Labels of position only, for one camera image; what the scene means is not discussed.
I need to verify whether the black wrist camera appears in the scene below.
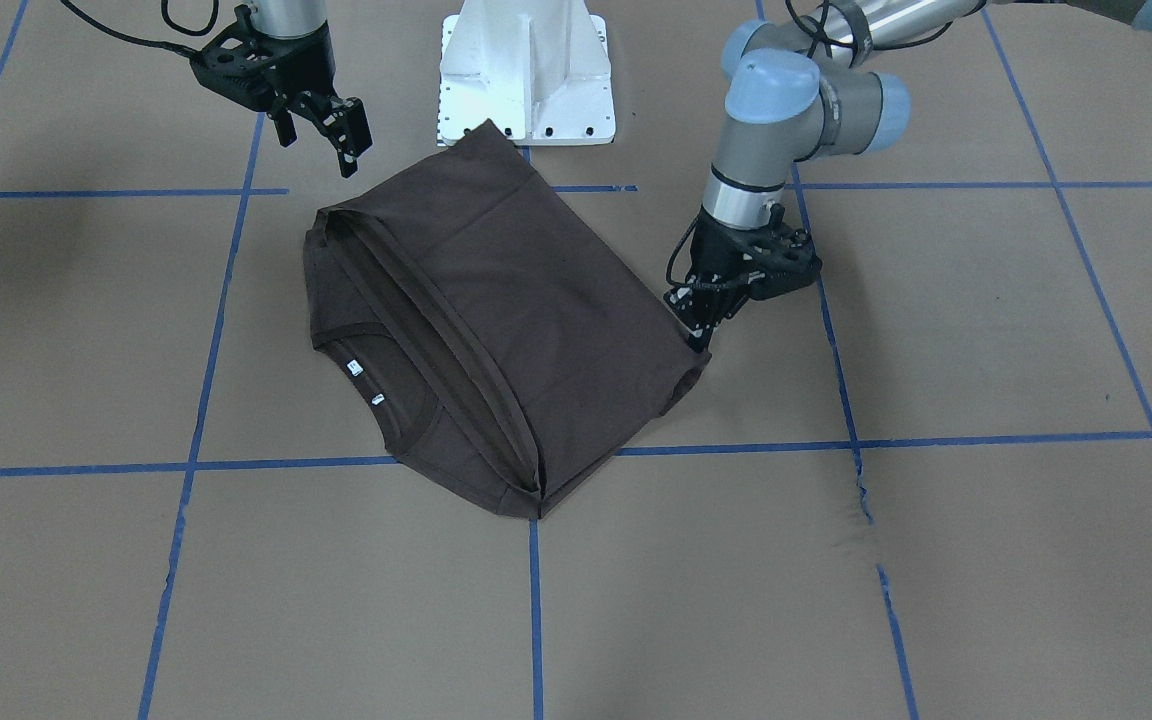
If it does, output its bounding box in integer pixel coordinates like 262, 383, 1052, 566
749, 229, 823, 301
188, 24, 275, 113

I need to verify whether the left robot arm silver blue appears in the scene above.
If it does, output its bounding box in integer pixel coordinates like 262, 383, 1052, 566
666, 1, 984, 353

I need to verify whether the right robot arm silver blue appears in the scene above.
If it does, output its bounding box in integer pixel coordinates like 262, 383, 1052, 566
236, 1, 372, 179

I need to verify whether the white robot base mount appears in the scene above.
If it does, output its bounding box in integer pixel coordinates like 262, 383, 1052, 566
435, 1, 617, 147

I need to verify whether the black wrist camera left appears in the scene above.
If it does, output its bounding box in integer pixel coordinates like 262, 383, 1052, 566
749, 229, 823, 301

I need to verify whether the dark brown t-shirt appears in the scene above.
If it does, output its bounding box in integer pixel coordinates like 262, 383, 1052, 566
303, 122, 710, 520

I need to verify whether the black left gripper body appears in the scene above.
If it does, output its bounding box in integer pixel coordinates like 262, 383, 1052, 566
666, 210, 787, 323

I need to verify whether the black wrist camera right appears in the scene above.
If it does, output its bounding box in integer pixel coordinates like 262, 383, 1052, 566
188, 24, 275, 113

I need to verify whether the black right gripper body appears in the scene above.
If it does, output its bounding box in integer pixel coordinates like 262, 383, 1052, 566
266, 29, 343, 147

